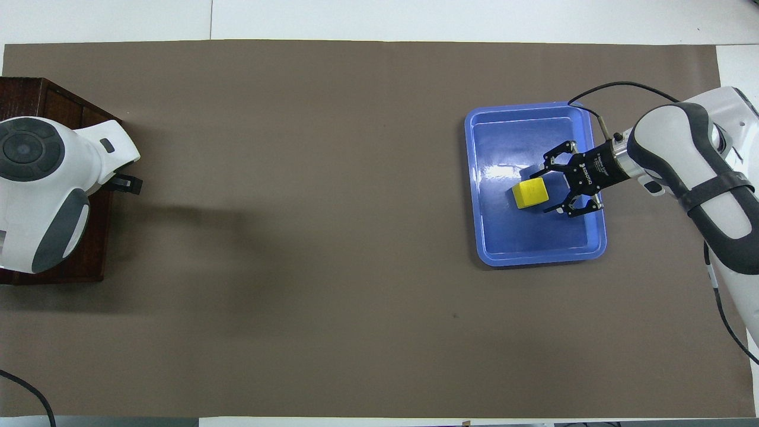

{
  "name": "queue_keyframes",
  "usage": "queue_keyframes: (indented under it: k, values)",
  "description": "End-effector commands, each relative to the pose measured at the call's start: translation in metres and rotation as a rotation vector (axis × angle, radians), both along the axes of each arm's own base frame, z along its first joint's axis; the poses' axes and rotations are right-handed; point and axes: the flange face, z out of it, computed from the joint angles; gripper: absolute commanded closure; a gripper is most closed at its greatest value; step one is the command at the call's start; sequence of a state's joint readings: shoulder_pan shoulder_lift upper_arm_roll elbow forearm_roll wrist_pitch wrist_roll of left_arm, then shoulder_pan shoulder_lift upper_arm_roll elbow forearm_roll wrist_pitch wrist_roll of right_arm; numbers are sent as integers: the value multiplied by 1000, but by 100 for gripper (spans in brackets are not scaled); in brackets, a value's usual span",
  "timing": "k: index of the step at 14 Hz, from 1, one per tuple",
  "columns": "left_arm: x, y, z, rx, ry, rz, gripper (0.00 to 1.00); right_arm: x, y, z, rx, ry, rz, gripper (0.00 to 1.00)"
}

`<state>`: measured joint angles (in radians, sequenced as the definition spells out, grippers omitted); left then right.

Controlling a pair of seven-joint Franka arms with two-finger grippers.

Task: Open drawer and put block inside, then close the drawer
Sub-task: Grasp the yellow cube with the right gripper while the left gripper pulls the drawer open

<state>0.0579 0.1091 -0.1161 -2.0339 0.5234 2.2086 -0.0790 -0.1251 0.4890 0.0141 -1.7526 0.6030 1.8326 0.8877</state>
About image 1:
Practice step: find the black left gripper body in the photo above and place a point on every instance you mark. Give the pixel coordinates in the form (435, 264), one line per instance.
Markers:
(111, 182)

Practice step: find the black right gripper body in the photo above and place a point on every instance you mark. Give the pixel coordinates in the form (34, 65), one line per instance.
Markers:
(596, 168)

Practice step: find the yellow cube block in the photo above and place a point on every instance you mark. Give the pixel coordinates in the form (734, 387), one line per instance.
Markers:
(530, 193)

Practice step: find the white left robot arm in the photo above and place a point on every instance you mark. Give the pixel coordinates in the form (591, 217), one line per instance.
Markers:
(35, 196)

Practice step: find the dark wooden drawer cabinet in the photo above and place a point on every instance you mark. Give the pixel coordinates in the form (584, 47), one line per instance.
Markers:
(35, 95)

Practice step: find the blue plastic tray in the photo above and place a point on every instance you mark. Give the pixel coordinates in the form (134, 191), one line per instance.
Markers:
(533, 237)

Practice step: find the brown paper table mat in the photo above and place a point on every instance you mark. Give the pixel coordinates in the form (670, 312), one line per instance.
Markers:
(326, 237)

